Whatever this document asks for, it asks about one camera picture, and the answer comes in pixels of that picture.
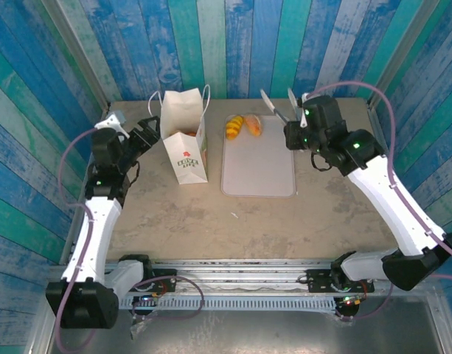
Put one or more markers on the small circuit board with LEDs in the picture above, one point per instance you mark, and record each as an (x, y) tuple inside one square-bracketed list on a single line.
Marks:
[(349, 301), (144, 298)]

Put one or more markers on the grey metal sheet panel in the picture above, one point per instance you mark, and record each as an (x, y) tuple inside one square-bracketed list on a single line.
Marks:
[(284, 332)]

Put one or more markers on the white rectangular tray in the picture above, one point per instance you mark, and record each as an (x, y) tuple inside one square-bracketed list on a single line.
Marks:
[(259, 166)]

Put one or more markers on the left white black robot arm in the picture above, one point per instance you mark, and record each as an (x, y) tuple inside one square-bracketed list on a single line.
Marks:
[(93, 239)]

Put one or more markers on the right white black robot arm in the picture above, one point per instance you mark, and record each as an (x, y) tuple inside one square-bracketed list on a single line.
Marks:
[(395, 206)]

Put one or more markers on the pinkish oval fake bread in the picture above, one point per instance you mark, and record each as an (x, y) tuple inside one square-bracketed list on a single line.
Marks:
[(253, 125)]

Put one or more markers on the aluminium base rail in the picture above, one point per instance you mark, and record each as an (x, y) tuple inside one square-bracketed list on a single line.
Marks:
[(247, 273)]

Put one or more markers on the grey metal frame post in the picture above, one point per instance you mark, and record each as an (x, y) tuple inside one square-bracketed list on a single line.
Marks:
[(80, 55), (397, 55)]

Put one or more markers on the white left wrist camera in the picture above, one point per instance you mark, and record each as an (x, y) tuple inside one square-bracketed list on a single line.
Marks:
[(113, 119)]

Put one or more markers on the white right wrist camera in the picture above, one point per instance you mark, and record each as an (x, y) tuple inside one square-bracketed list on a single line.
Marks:
[(303, 118)]

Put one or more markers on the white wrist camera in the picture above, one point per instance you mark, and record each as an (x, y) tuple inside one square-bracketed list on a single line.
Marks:
[(113, 119), (303, 118)]

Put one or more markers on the yellow striped fake bread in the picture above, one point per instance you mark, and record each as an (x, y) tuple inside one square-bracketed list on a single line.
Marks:
[(234, 127)]

